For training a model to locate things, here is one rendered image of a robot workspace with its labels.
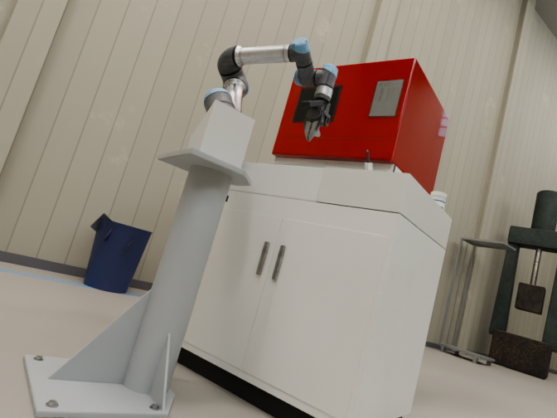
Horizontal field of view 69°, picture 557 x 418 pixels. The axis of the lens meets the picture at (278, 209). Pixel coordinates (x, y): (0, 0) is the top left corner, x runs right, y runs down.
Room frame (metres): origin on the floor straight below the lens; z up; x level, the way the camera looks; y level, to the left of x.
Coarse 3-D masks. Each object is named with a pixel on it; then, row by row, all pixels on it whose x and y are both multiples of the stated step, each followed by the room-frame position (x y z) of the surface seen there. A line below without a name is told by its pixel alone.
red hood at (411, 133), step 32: (352, 64) 2.28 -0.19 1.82; (384, 64) 2.15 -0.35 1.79; (416, 64) 2.06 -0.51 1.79; (288, 96) 2.54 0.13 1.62; (352, 96) 2.24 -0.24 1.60; (384, 96) 2.12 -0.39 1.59; (416, 96) 2.14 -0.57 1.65; (288, 128) 2.49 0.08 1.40; (320, 128) 2.35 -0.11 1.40; (352, 128) 2.21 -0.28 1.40; (384, 128) 2.09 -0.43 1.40; (416, 128) 2.22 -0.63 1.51; (352, 160) 2.22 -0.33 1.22; (384, 160) 2.07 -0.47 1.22; (416, 160) 2.30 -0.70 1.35
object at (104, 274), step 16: (96, 224) 3.34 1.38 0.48; (112, 224) 3.27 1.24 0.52; (96, 240) 3.34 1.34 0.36; (112, 240) 3.28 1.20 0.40; (128, 240) 3.31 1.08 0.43; (144, 240) 3.43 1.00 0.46; (96, 256) 3.32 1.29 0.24; (112, 256) 3.30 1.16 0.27; (128, 256) 3.35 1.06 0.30; (96, 272) 3.31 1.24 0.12; (112, 272) 3.32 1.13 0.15; (128, 272) 3.41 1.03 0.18; (96, 288) 3.31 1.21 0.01; (112, 288) 3.35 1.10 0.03
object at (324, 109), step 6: (318, 96) 1.70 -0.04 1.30; (324, 96) 1.70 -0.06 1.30; (324, 102) 1.73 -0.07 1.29; (312, 108) 1.72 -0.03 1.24; (318, 108) 1.70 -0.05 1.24; (324, 108) 1.74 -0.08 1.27; (312, 114) 1.71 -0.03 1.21; (318, 114) 1.69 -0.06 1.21; (324, 114) 1.72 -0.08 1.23; (312, 120) 1.73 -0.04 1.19; (324, 120) 1.74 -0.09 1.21; (324, 126) 1.76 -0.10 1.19
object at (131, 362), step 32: (160, 160) 1.55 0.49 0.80; (192, 160) 1.38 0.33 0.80; (192, 192) 1.43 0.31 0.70; (224, 192) 1.47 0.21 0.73; (192, 224) 1.42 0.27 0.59; (192, 256) 1.43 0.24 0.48; (160, 288) 1.43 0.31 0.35; (192, 288) 1.46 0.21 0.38; (128, 320) 1.43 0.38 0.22; (160, 320) 1.42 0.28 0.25; (96, 352) 1.39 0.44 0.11; (128, 352) 1.45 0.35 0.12; (160, 352) 1.43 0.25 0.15; (32, 384) 1.26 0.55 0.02; (64, 384) 1.33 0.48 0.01; (96, 384) 1.40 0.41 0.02; (128, 384) 1.43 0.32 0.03; (160, 384) 1.38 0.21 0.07; (64, 416) 1.16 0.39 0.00; (96, 416) 1.20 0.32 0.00; (128, 416) 1.25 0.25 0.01; (160, 416) 1.31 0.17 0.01
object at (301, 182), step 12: (252, 168) 1.83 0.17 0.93; (264, 168) 1.78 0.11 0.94; (276, 168) 1.74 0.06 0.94; (288, 168) 1.70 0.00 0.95; (300, 168) 1.66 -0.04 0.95; (312, 168) 1.63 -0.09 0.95; (324, 168) 1.59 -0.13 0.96; (252, 180) 1.82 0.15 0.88; (264, 180) 1.77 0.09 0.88; (276, 180) 1.73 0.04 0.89; (288, 180) 1.69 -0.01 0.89; (300, 180) 1.65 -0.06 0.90; (312, 180) 1.62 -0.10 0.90; (264, 192) 1.76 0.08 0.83; (276, 192) 1.72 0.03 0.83; (288, 192) 1.68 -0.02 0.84; (300, 192) 1.64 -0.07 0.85; (312, 192) 1.61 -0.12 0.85
